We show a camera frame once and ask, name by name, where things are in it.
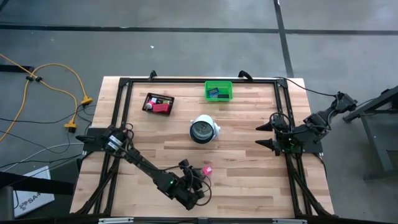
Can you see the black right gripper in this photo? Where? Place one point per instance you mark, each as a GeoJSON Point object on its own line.
{"type": "Point", "coordinates": [281, 140]}

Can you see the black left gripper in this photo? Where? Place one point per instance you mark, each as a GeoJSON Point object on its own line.
{"type": "Point", "coordinates": [192, 188]}

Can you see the pink charger with label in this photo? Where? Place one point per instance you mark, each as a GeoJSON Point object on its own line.
{"type": "Point", "coordinates": [207, 170]}

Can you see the black power bank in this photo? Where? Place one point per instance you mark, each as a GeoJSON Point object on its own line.
{"type": "Point", "coordinates": [223, 96]}

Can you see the blue power bank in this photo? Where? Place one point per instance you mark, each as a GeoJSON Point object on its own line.
{"type": "Point", "coordinates": [213, 92]}

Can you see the large red wall charger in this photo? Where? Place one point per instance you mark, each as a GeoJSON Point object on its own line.
{"type": "Point", "coordinates": [161, 108]}

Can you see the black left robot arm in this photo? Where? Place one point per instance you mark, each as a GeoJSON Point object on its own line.
{"type": "Point", "coordinates": [146, 165]}

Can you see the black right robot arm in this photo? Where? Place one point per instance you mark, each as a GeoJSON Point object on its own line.
{"type": "Point", "coordinates": [320, 121]}

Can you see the white cylindrical projector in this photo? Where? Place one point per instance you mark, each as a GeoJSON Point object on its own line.
{"type": "Point", "coordinates": [202, 132]}

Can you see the green plastic basket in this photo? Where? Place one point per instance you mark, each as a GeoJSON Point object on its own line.
{"type": "Point", "coordinates": [227, 87]}

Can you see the black plastic basket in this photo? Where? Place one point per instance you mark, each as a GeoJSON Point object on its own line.
{"type": "Point", "coordinates": [147, 110]}

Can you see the dark bench beam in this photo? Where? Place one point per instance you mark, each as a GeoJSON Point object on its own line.
{"type": "Point", "coordinates": [37, 185]}

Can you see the white printed sign board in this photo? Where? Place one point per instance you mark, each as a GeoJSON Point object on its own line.
{"type": "Point", "coordinates": [34, 193]}

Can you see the black floor bar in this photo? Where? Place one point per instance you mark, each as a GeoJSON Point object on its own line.
{"type": "Point", "coordinates": [15, 68]}

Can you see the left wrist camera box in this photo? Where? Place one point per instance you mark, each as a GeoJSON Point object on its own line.
{"type": "Point", "coordinates": [184, 162]}

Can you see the black frame clamp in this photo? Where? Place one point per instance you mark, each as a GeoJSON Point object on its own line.
{"type": "Point", "coordinates": [152, 75]}
{"type": "Point", "coordinates": [244, 74]}

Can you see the silver metal bracket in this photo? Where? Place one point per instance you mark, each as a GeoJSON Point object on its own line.
{"type": "Point", "coordinates": [289, 221]}
{"type": "Point", "coordinates": [115, 220]}

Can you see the black aluminium table frame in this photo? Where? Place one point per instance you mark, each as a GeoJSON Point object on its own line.
{"type": "Point", "coordinates": [186, 80]}

